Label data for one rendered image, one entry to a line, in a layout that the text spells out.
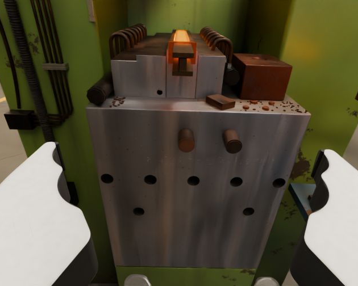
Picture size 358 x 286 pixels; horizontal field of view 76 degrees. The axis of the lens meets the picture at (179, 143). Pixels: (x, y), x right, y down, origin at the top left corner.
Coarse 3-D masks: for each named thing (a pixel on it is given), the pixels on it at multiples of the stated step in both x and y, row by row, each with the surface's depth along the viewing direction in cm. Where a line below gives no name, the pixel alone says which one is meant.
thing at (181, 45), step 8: (176, 32) 58; (184, 32) 59; (176, 40) 44; (184, 40) 44; (168, 48) 38; (176, 48) 32; (184, 48) 33; (192, 48) 33; (168, 56) 38; (176, 56) 30; (184, 56) 30; (192, 56) 30; (176, 64) 34; (184, 64) 30; (176, 72) 31; (184, 72) 31; (192, 72) 31
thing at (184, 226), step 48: (288, 96) 46; (96, 144) 41; (144, 144) 41; (288, 144) 41; (144, 192) 47; (192, 192) 47; (240, 192) 47; (144, 240) 55; (192, 240) 55; (240, 240) 55
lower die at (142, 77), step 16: (144, 48) 46; (160, 48) 46; (208, 48) 47; (112, 64) 40; (128, 64) 40; (144, 64) 40; (160, 64) 40; (192, 64) 40; (208, 64) 40; (224, 64) 40; (128, 80) 42; (144, 80) 42; (160, 80) 42; (176, 80) 42; (192, 80) 42; (208, 80) 42; (144, 96) 43; (160, 96) 43; (176, 96) 43; (192, 96) 43
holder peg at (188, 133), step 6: (180, 132) 39; (186, 132) 38; (192, 132) 39; (180, 138) 37; (186, 138) 36; (192, 138) 37; (180, 144) 37; (186, 144) 37; (192, 144) 37; (186, 150) 37
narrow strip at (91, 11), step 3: (87, 0) 47; (90, 0) 47; (87, 3) 47; (90, 3) 47; (90, 6) 47; (93, 6) 48; (90, 9) 48; (93, 9) 48; (90, 12) 48; (93, 12) 48; (90, 15) 48; (93, 15) 48; (90, 18) 49; (93, 18) 49; (90, 21) 49; (93, 21) 49
